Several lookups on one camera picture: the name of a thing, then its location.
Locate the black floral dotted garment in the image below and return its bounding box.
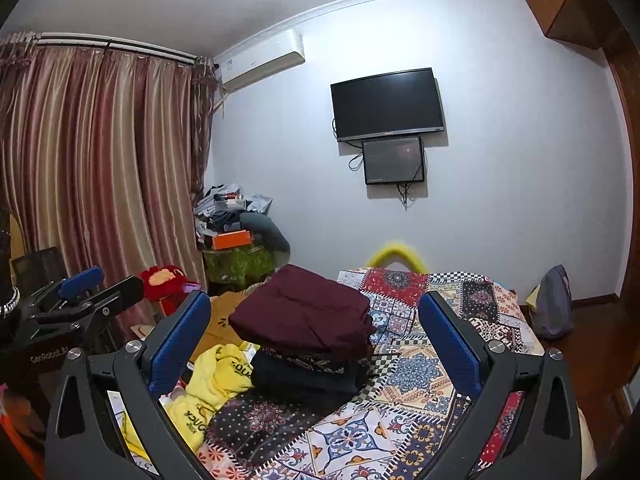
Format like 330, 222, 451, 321
204, 391, 351, 471

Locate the orange bin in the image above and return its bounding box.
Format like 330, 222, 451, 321
0, 385, 46, 478

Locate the small black wall monitor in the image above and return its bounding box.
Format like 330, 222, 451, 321
362, 136, 426, 186

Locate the black wall television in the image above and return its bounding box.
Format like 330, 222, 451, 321
330, 67, 447, 143

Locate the red plush toy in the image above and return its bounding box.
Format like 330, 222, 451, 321
139, 264, 190, 317

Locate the dark beaded cloth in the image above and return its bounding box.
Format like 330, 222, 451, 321
0, 207, 21, 321

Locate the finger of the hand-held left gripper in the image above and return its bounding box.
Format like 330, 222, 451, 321
30, 275, 146, 328
27, 266, 106, 313

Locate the maroon garment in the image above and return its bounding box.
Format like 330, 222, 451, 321
228, 264, 377, 364

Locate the patchwork patterned bedspread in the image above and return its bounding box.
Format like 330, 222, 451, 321
197, 266, 543, 480

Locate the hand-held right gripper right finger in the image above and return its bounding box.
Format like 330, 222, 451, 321
418, 290, 585, 480

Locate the yellow garment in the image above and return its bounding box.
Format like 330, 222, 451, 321
117, 344, 256, 463

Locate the black white patterned folded garment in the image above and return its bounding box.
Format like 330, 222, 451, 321
260, 345, 371, 376

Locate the white curtain rod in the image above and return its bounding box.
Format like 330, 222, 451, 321
0, 31, 197, 66

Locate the dark navy folded garment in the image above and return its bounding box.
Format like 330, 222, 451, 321
250, 350, 373, 396

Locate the yellow curved object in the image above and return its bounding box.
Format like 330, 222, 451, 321
367, 241, 426, 275

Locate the grey backpack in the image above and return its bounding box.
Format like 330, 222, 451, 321
532, 264, 575, 342

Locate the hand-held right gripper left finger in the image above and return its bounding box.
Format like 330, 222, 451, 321
44, 290, 212, 480

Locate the striped pink curtain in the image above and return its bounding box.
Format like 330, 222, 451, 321
0, 40, 218, 331

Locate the dark grey cushion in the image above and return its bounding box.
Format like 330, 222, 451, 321
240, 212, 292, 267

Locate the black cable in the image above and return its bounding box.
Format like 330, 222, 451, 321
331, 117, 365, 172
396, 182, 418, 211

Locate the orange box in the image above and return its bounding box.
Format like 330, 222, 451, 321
211, 230, 253, 251

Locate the brown cardboard box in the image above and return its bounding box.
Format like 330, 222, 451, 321
196, 290, 262, 357

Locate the white air conditioner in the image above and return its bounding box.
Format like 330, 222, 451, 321
214, 30, 306, 95

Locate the pile of papers and boxes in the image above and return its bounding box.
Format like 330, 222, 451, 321
194, 184, 275, 241

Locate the black mesh chair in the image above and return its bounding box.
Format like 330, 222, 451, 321
10, 246, 66, 293

